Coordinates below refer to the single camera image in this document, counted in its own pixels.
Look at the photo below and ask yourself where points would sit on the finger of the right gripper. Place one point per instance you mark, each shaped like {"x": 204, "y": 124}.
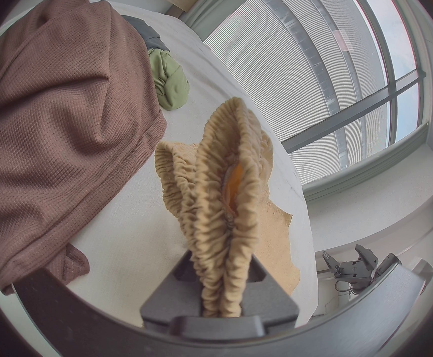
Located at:
{"x": 331, "y": 263}
{"x": 367, "y": 257}

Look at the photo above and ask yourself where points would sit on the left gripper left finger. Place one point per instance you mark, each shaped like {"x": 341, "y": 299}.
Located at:
{"x": 175, "y": 299}

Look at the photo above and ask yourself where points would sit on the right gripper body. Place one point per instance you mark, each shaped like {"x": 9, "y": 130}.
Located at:
{"x": 354, "y": 272}

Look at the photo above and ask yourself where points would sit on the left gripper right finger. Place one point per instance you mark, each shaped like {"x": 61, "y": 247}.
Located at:
{"x": 268, "y": 299}

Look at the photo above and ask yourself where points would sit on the tan shorts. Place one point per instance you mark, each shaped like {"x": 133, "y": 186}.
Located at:
{"x": 216, "y": 162}

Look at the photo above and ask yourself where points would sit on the bed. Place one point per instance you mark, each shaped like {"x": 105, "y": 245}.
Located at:
{"x": 108, "y": 218}

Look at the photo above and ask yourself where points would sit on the window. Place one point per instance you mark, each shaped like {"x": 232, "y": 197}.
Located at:
{"x": 406, "y": 87}

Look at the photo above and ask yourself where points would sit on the green garment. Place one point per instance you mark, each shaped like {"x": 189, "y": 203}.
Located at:
{"x": 172, "y": 84}

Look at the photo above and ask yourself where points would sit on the brown garment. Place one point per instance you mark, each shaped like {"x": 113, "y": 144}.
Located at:
{"x": 64, "y": 106}

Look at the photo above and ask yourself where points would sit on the black garment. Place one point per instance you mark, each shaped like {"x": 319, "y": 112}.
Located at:
{"x": 147, "y": 32}

